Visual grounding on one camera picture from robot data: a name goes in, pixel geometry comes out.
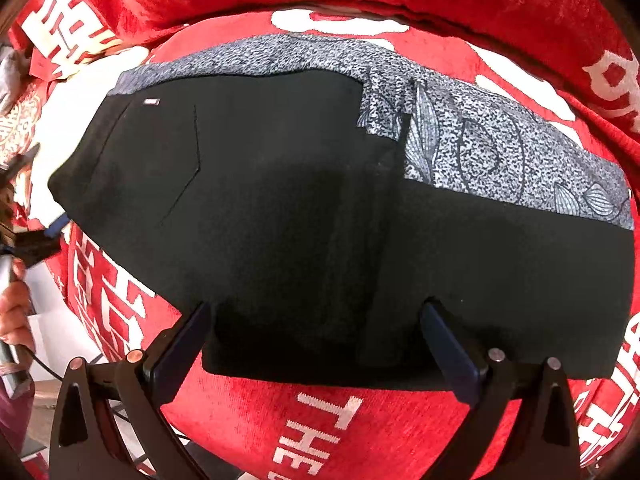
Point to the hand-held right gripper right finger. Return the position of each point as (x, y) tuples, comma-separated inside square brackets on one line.
[(450, 350)]

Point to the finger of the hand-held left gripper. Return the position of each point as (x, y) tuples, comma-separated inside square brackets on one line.
[(42, 245), (22, 162)]

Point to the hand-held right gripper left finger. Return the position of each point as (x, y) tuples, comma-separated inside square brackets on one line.
[(180, 350)]

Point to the black pants with grey trim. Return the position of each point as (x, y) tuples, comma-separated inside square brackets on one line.
[(300, 210)]

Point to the person's left hand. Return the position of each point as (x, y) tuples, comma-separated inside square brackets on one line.
[(15, 315)]

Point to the cream cloth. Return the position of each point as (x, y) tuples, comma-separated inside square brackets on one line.
[(65, 110)]

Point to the grey cloth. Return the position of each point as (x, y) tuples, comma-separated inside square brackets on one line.
[(12, 80)]

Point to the purple garment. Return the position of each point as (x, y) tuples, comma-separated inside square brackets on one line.
[(15, 420)]

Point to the red printed sofa cover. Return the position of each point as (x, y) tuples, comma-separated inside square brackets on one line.
[(350, 0)]

